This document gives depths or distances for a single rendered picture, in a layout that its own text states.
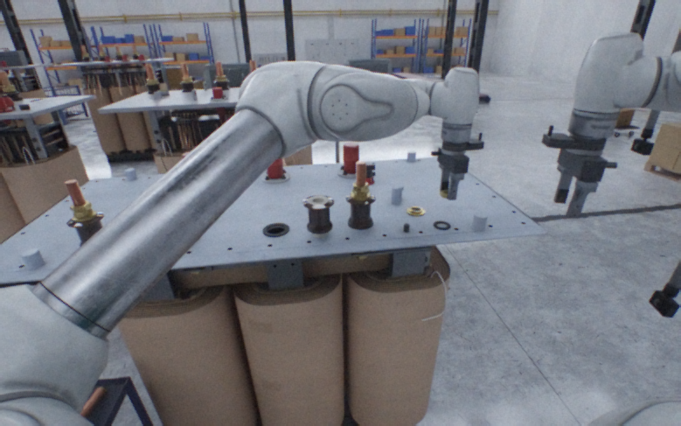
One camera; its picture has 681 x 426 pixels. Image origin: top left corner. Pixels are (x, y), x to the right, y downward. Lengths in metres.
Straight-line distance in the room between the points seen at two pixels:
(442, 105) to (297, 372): 1.12
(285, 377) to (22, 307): 1.16
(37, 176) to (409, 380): 2.92
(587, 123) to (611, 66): 0.12
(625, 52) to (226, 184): 0.79
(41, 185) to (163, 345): 2.18
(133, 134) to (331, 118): 6.60
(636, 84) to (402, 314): 0.96
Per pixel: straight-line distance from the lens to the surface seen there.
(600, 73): 0.90
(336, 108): 0.52
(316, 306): 1.26
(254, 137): 0.56
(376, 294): 1.27
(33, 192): 3.38
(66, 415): 0.36
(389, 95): 0.55
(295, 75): 0.62
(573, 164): 0.96
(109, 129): 7.21
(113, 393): 1.46
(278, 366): 1.47
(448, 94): 1.07
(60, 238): 1.37
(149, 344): 1.44
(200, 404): 1.67
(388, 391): 1.69
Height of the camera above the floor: 1.89
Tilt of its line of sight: 27 degrees down
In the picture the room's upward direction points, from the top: 1 degrees counter-clockwise
